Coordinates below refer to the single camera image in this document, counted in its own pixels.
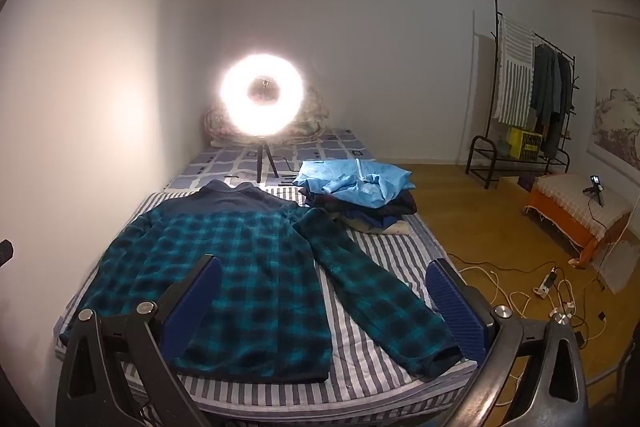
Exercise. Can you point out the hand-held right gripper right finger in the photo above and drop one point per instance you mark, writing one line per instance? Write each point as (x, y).
(457, 312)

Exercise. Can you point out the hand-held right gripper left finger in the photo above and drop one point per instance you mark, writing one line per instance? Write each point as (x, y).
(195, 302)

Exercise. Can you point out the teal plaid fleece jacket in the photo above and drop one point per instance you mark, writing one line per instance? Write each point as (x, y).
(250, 267)

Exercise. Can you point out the black metal clothes rack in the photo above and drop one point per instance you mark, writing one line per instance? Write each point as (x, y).
(496, 57)

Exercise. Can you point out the white power strip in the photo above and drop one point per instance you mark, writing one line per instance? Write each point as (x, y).
(547, 284)

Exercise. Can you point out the bright blue folded garment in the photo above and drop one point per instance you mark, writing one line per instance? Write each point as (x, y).
(377, 219)

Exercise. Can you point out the blue white patterned bedsheet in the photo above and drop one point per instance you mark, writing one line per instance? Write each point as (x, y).
(225, 162)

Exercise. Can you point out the light blue jacket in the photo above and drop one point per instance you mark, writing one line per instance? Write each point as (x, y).
(350, 187)

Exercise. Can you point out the yellow plastic crate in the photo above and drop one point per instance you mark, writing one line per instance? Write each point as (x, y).
(525, 142)

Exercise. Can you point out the phone on mini tripod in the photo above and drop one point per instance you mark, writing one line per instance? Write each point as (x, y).
(595, 181)

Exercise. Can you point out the folded floral quilt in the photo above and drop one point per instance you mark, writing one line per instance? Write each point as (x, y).
(312, 117)

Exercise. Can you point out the black hanging coat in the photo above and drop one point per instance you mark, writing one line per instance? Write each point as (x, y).
(565, 107)

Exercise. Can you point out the dark grey hanging jacket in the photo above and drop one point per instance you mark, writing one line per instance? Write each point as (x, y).
(545, 87)

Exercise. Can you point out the striped white grey towel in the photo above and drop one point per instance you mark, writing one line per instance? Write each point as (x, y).
(515, 77)

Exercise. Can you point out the wall poster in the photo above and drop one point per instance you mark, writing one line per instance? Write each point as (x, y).
(615, 117)

